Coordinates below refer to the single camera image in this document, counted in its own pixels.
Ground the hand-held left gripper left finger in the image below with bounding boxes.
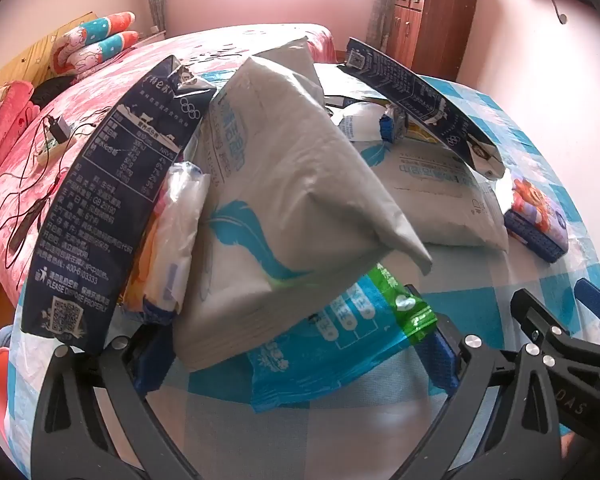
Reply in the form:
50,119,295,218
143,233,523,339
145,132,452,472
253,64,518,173
30,327,201,480

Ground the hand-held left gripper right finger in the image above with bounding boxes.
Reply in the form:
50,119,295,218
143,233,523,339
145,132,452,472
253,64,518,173
395,312,578,480

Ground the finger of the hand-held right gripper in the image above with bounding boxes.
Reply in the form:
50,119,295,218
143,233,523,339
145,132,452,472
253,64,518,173
510,287,600,376
574,279,600,346

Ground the blue green plastic wrapper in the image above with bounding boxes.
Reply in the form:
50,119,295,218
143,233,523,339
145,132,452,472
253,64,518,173
246,261,439,414

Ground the orange plastic basin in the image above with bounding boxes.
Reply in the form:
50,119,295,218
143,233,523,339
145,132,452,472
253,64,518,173
0,347,16,441

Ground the large white snack bag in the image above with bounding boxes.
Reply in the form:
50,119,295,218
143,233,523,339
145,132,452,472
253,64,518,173
172,56,434,372

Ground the blue checked tablecloth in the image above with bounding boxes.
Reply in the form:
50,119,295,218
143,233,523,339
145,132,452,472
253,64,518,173
0,62,600,480

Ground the purple cartoon snack packet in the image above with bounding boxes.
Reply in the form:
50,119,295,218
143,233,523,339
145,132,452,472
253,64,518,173
503,176,572,264

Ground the small clear plastic packet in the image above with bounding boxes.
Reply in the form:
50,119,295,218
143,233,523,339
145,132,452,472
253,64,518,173
147,161,212,313

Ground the white soft tissue pack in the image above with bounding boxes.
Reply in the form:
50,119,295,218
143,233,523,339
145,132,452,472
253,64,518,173
252,35,327,108
357,142,511,253

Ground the flattened dark blue milk carton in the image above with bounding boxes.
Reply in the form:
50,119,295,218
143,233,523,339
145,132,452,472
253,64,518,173
344,36,507,181
20,55,217,357

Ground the black phone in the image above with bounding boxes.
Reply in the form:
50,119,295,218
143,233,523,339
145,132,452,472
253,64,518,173
7,200,46,253

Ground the small blue white carton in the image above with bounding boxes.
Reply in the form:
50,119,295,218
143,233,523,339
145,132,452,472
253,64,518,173
379,106,410,143

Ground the white power strip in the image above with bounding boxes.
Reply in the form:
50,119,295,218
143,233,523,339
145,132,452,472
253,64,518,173
37,142,68,166

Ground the black charger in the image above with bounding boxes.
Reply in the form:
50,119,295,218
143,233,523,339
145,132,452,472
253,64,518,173
47,116,71,143

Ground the black cloth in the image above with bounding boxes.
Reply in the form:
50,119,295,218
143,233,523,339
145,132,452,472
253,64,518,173
31,76,76,106

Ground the folded pink blanket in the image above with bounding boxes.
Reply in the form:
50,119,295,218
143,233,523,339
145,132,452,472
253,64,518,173
0,80,35,181

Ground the brown wooden cabinet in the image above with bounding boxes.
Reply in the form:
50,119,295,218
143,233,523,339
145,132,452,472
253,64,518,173
387,0,480,83

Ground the yellow wooden headboard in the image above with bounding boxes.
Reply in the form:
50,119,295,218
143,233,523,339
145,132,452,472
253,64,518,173
0,11,98,106

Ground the power strip with cables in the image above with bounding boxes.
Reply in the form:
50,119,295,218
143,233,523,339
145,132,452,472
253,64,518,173
0,115,111,271

